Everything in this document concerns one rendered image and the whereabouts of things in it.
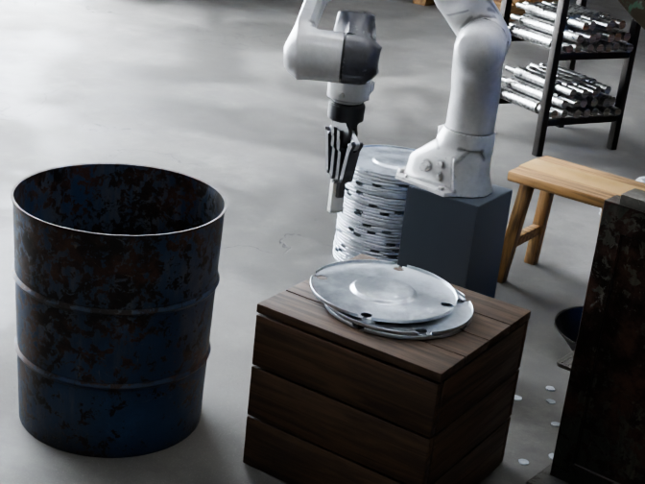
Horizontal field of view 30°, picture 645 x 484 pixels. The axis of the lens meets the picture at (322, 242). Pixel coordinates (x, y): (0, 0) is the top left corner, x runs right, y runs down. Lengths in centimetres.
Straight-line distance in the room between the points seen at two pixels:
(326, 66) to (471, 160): 53
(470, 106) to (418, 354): 71
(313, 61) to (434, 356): 60
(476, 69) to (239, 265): 108
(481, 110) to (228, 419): 86
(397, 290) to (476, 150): 47
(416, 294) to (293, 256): 114
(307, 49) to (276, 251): 128
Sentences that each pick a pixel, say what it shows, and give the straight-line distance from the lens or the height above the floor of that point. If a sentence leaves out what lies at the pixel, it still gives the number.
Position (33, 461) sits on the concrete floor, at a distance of 244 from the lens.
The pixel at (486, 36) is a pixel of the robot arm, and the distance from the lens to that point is 257.
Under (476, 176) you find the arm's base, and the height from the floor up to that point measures 50.
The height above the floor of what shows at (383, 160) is 30.
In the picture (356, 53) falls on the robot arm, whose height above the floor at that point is 81.
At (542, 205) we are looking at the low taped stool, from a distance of 357.
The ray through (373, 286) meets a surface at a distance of 236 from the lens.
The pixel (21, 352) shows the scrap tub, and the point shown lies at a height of 17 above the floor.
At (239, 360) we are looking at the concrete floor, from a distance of 284.
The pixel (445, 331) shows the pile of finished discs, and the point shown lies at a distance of 224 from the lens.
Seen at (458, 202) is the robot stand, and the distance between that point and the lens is 268.
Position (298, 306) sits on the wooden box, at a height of 35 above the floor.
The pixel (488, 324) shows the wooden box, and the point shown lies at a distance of 233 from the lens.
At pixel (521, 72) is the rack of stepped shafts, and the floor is 27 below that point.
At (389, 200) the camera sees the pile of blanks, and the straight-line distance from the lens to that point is 331.
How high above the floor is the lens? 129
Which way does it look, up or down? 21 degrees down
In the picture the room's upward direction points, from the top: 6 degrees clockwise
